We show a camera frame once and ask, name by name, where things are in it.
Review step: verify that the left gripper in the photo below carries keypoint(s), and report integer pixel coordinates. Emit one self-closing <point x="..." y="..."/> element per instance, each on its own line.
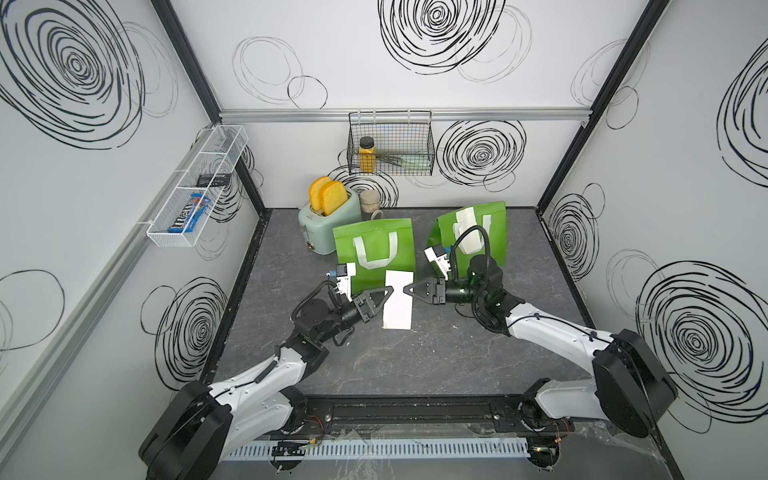
<point x="371" y="311"/>

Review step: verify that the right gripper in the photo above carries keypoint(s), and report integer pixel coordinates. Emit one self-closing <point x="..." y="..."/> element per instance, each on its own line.
<point x="434" y="287"/>

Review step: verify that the green tote bag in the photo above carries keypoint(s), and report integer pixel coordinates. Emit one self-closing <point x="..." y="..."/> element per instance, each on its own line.
<point x="375" y="247"/>
<point x="492" y="217"/>

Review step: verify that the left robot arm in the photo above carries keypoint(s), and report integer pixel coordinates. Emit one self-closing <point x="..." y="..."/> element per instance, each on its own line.
<point x="203" y="424"/>

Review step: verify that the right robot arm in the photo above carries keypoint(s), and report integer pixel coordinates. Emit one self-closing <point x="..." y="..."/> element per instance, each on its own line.
<point x="626" y="383"/>

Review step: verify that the mint green toaster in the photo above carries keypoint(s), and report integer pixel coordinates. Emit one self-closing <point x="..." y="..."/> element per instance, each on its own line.
<point x="317" y="230"/>

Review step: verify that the beige lidded jar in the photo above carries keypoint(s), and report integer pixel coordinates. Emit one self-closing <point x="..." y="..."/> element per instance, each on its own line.
<point x="370" y="203"/>

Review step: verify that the right toast slice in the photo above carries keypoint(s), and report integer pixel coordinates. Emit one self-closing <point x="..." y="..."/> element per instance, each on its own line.
<point x="332" y="196"/>

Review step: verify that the toast slice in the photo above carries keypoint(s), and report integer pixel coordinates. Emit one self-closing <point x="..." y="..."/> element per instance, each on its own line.
<point x="332" y="196"/>
<point x="315" y="193"/>

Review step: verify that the left toast slice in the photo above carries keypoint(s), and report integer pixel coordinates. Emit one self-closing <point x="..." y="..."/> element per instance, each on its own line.
<point x="315" y="193"/>

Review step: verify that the yellow juice bottle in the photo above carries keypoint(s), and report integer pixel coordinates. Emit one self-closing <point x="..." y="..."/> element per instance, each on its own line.
<point x="367" y="154"/>

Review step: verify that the blue candy packet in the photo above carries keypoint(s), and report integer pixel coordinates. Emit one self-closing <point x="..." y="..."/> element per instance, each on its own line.
<point x="191" y="212"/>

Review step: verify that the small black box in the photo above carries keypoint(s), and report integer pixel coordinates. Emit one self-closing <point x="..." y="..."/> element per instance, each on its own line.
<point x="218" y="180"/>

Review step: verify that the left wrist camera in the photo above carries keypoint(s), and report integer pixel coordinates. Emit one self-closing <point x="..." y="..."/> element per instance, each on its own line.
<point x="341" y="277"/>

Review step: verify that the grey slotted cable duct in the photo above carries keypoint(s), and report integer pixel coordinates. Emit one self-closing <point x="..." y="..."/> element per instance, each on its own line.
<point x="387" y="449"/>

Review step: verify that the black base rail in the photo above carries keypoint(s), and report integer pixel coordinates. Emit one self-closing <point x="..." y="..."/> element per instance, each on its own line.
<point x="327" y="415"/>

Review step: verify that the black wire wall basket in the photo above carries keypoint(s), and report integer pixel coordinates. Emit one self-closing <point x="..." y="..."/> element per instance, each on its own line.
<point x="404" y="141"/>

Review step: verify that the white wire wall shelf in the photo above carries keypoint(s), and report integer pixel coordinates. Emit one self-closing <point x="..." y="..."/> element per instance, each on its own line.
<point x="218" y="150"/>

